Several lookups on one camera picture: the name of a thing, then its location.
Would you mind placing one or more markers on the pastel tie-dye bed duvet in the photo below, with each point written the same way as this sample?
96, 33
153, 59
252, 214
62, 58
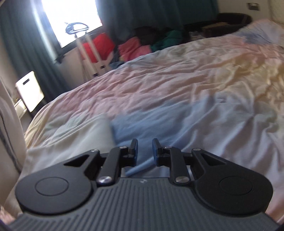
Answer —
222, 94

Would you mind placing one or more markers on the pink clothes pile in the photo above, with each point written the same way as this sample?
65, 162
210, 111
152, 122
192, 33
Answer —
132, 49

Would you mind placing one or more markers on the red bag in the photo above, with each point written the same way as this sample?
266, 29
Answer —
104, 46

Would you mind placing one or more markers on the teal left window curtain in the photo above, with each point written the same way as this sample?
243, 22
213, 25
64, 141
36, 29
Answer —
26, 48

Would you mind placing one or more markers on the black clothes pile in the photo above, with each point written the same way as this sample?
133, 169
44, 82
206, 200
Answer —
148, 35

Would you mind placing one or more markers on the teal window curtain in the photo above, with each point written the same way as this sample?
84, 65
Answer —
26, 48
120, 18

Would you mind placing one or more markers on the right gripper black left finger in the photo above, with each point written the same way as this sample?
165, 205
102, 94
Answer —
66, 186

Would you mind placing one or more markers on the garment steamer stand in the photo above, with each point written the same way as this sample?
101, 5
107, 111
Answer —
93, 69

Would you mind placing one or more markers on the white backed dark chair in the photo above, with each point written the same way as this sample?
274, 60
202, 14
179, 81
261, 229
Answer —
30, 91

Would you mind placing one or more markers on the green garment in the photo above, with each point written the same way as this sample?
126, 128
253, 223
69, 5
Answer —
172, 38

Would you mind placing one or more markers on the teal right window curtain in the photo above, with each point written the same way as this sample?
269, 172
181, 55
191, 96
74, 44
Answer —
120, 18

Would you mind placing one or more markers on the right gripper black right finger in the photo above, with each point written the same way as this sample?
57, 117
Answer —
217, 183

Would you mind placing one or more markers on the cream white hoodie garment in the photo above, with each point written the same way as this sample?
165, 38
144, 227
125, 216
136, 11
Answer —
51, 138

